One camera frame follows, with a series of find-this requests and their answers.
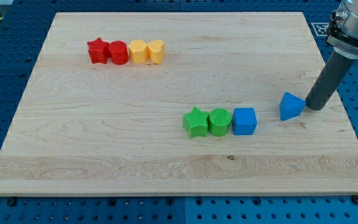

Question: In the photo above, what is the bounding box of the green star block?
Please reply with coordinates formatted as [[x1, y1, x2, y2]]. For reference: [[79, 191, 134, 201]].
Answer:
[[183, 106, 209, 138]]

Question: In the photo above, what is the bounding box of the yellow heart block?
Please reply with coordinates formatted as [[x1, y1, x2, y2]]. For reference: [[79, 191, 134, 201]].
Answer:
[[148, 40, 165, 64]]

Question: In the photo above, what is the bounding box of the blue cube block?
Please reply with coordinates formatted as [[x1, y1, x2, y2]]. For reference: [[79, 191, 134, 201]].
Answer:
[[232, 108, 257, 135]]

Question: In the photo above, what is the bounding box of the red star block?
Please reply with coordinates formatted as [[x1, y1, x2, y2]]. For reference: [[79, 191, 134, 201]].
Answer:
[[87, 37, 109, 64]]

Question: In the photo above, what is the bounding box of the green cylinder block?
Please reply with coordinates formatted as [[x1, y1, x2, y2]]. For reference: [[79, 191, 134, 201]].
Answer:
[[208, 108, 232, 137]]

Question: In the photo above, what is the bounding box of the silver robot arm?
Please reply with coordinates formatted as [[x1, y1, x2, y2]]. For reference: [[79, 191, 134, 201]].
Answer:
[[326, 0, 358, 57]]

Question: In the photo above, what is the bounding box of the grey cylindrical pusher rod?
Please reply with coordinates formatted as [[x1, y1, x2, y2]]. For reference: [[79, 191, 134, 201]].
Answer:
[[305, 51, 356, 111]]

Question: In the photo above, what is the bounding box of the fiducial marker tag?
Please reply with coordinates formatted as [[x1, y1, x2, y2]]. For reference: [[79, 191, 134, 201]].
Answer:
[[311, 22, 329, 37]]

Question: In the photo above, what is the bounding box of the wooden board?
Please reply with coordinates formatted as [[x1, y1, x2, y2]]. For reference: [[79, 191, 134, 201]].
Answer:
[[0, 12, 358, 197]]

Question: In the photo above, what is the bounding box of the blue triangle block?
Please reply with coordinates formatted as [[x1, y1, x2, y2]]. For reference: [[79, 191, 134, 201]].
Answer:
[[279, 92, 306, 121]]

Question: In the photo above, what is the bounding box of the red cylinder block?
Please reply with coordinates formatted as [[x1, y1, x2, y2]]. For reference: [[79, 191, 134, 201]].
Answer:
[[108, 40, 129, 65]]

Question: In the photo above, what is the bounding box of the yellow hexagon block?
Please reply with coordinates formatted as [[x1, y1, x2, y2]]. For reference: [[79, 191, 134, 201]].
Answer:
[[128, 40, 149, 63]]

